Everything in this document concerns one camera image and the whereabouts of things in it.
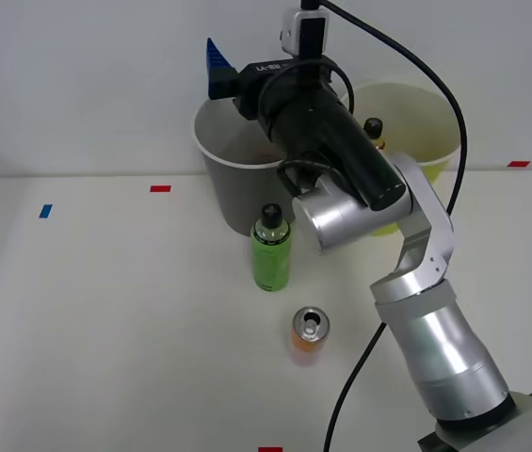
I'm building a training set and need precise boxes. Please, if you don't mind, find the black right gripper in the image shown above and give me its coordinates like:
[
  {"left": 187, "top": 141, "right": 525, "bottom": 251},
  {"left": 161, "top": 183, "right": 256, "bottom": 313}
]
[{"left": 205, "top": 37, "right": 302, "bottom": 122}]

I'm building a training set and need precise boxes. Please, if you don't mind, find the yellow bottle with black cap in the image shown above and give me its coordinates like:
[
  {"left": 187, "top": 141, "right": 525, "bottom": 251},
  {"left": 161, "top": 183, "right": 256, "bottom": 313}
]
[{"left": 362, "top": 116, "right": 388, "bottom": 153}]

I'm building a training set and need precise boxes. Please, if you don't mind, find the yellow-green plastic waste bin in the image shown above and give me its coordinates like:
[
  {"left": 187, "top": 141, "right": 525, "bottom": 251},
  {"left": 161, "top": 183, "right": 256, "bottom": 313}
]
[{"left": 338, "top": 80, "right": 463, "bottom": 238}]

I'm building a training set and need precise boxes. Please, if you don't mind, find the grey plastic waste bin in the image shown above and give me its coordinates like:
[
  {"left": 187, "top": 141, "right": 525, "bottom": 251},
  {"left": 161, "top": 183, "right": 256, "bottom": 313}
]
[{"left": 190, "top": 96, "right": 302, "bottom": 237}]

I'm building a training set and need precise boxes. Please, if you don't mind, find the green bottle with black cap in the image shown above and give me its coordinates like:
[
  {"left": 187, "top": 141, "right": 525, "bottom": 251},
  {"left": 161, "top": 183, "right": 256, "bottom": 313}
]
[{"left": 250, "top": 202, "right": 292, "bottom": 293}]

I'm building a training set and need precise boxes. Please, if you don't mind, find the orange drink can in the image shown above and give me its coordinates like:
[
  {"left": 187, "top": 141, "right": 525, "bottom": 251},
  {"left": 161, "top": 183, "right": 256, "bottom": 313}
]
[{"left": 290, "top": 306, "right": 331, "bottom": 368}]

